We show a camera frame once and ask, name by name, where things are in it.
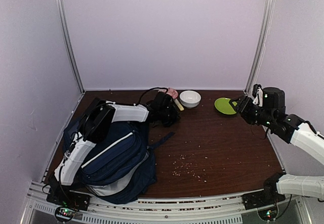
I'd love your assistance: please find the navy blue student backpack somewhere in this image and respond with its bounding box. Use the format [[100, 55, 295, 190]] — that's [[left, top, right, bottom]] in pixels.
[[76, 121, 174, 204]]

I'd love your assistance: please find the green plate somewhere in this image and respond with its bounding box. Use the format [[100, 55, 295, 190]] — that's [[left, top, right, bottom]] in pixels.
[[214, 98, 236, 115]]

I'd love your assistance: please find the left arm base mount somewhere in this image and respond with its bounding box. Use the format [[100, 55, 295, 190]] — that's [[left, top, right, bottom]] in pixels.
[[46, 192, 91, 223]]

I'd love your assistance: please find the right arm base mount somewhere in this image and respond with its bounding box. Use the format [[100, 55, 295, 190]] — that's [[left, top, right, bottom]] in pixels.
[[242, 189, 286, 222]]

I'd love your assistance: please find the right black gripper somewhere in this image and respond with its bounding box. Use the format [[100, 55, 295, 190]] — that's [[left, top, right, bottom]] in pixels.
[[229, 95, 275, 128]]

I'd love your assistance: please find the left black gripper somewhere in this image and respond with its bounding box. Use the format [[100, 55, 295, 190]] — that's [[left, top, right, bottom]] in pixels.
[[159, 104, 181, 127]]

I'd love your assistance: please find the red patterned small bowl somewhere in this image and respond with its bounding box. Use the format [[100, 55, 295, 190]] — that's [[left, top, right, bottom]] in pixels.
[[167, 87, 178, 99]]

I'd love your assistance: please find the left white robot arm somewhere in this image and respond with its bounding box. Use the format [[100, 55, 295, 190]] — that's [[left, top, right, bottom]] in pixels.
[[47, 87, 180, 206]]

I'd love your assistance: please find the right aluminium frame post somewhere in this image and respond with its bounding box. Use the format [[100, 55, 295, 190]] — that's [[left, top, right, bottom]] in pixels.
[[245, 0, 275, 96]]

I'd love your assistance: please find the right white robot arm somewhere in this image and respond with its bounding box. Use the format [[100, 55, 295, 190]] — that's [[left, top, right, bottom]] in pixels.
[[229, 84, 323, 205]]

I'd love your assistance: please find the front aluminium rail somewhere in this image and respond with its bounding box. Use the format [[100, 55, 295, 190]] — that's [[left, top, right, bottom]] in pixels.
[[24, 181, 312, 224]]

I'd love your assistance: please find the left aluminium frame post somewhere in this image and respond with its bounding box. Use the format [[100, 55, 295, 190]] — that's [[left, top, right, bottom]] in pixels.
[[56, 0, 85, 94]]

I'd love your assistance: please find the aluminium frame post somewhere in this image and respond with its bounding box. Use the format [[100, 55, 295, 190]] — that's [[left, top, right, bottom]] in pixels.
[[245, 0, 275, 96], [56, 0, 85, 94]]

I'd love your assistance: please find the white ceramic bowl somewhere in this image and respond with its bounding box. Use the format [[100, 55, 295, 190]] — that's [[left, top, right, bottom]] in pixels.
[[179, 90, 201, 109]]

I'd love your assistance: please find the yellow highlighter marker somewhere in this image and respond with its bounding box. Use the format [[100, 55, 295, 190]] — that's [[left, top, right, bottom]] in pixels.
[[175, 99, 184, 111]]

